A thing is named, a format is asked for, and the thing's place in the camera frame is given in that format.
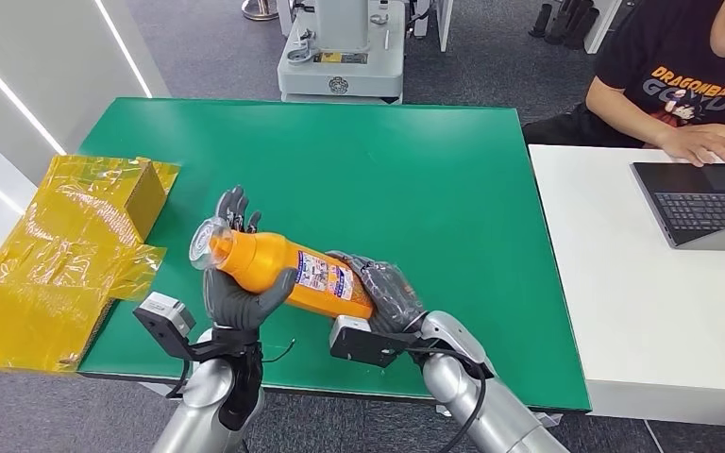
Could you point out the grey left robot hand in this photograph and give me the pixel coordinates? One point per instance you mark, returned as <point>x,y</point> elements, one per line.
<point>240,294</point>

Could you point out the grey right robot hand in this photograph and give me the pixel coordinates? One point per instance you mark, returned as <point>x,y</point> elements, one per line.
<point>387,294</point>

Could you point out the orange plastic bottle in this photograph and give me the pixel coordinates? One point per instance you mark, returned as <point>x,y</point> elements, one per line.
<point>287,269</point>

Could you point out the grey robot base machine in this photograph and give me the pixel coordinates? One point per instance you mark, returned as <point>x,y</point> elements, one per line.
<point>342,56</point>

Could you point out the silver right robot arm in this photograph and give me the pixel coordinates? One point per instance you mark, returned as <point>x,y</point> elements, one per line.
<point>481,394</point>

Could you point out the green table mat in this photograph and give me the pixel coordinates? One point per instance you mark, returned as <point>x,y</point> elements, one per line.
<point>362,206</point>

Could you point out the yellow taped cardboard box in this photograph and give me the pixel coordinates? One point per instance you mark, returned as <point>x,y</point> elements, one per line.
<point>62,262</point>

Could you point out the white side table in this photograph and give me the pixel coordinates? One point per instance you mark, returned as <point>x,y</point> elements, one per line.
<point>650,269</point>

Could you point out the chrome stand base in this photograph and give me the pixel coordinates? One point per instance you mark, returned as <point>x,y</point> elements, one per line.
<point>260,9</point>

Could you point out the black chair legs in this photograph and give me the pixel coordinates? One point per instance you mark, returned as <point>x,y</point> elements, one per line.
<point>566,22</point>

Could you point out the dark grey laptop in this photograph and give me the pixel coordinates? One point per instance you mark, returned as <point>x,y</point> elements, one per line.
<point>703,203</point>

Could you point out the person's hand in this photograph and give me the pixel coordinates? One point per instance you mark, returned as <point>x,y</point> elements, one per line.
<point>700,145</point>

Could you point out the person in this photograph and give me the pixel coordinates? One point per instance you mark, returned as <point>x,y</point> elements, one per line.
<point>662,72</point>

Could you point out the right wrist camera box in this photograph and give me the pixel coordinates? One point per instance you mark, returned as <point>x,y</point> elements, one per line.
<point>362,341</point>

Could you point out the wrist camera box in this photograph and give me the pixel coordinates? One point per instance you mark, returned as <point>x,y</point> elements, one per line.
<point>362,341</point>
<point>165,322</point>

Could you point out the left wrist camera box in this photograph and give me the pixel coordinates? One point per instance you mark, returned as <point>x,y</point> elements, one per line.
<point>165,322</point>

